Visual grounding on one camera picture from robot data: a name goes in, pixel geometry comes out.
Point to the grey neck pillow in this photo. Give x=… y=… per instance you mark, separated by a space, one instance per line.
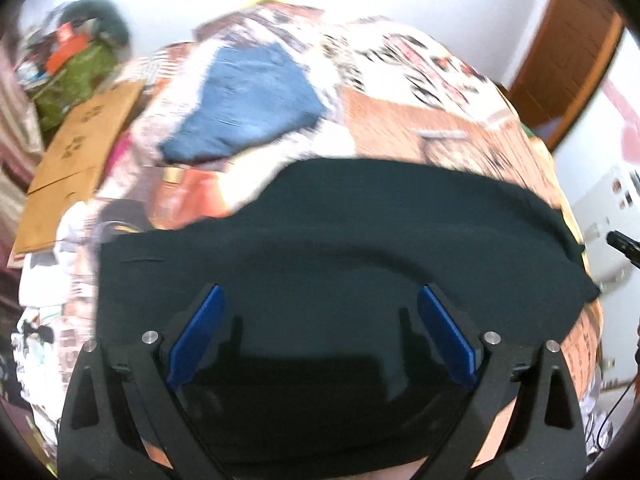
x=107 y=17

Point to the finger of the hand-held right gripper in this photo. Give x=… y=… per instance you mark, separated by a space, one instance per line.
x=625 y=246

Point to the pink striped curtain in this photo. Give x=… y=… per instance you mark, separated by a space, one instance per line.
x=17 y=110

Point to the orange box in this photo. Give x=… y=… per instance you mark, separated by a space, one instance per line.
x=62 y=49

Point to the brown wooden door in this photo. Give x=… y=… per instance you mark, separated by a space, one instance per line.
x=565 y=50

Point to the wooden lap table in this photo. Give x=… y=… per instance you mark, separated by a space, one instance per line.
x=75 y=145

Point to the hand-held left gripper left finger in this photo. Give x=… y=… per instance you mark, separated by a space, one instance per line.
x=197 y=330

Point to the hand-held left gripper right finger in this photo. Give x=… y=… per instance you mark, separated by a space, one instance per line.
x=445 y=330

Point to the printed blanket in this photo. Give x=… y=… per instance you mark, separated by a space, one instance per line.
x=400 y=115

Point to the black pants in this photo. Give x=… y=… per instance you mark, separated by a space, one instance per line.
x=325 y=220

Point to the blue jeans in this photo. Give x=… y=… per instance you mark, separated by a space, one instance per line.
x=250 y=100

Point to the yellow pillow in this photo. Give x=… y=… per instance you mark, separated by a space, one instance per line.
x=260 y=2

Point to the green bag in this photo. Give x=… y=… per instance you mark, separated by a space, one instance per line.
x=75 y=75

